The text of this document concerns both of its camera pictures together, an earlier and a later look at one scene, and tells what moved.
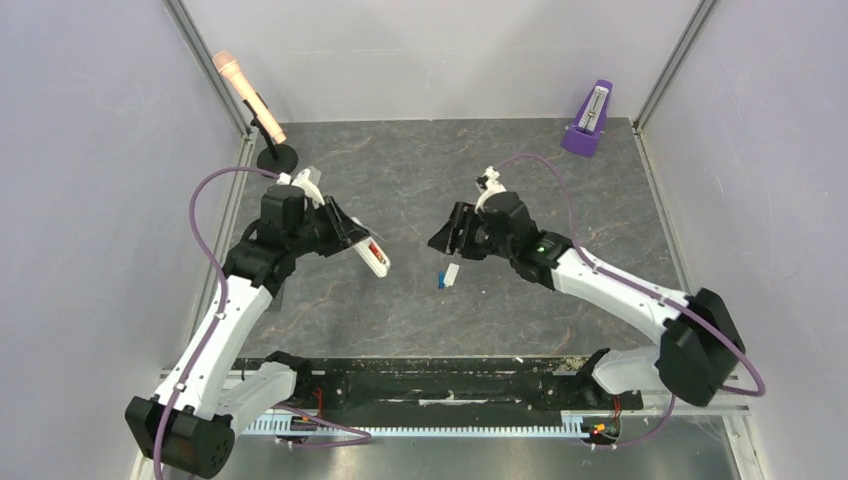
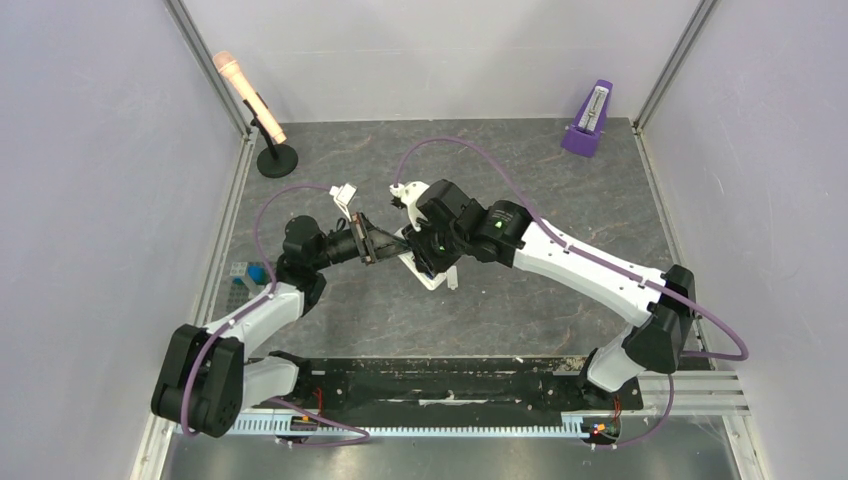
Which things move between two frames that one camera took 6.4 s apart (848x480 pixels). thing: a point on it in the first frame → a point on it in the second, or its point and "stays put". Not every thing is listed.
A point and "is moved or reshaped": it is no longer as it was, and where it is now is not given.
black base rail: [447, 387] stays put
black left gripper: [344, 230] → [376, 243]
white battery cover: [451, 274] stays put
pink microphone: [227, 64] stays put
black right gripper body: [464, 229] → [421, 252]
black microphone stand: [278, 159] stays put
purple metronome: [583, 136] stays put
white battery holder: [373, 254] is moved or reshaped
